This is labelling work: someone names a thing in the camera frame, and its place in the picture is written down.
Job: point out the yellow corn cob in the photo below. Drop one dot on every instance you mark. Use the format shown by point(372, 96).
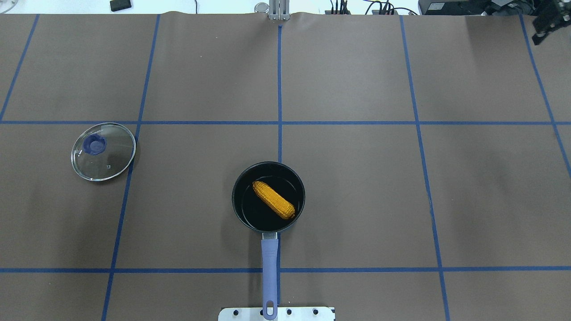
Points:
point(280, 206)

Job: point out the aluminium frame post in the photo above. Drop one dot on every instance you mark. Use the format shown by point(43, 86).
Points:
point(279, 10)

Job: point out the dark blue saucepan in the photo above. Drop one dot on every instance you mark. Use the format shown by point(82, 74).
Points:
point(254, 214)

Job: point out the black phone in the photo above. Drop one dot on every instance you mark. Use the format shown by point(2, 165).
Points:
point(118, 5)

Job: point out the glass lid blue knob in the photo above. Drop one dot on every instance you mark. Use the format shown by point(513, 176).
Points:
point(103, 152)

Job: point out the white pedestal column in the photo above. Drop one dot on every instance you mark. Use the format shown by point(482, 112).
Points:
point(319, 313)

